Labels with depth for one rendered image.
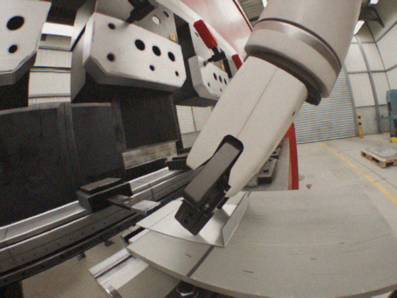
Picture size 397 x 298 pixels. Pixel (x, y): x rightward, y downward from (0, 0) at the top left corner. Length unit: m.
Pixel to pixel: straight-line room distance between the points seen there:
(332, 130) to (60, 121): 8.01
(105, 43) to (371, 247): 0.29
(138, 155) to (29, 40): 0.18
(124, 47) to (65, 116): 0.55
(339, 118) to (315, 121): 1.25
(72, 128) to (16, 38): 0.59
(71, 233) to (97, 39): 0.39
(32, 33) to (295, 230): 0.29
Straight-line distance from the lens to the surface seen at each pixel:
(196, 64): 0.31
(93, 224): 0.44
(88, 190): 0.38
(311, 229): 0.18
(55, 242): 0.43
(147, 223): 0.23
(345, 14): 0.15
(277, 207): 0.22
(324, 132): 7.80
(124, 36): 0.20
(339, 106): 8.07
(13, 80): 0.16
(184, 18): 0.36
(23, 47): 0.16
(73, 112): 0.73
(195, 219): 0.15
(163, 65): 0.22
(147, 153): 0.22
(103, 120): 0.77
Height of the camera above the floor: 1.10
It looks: 5 degrees down
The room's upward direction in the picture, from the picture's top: 10 degrees counter-clockwise
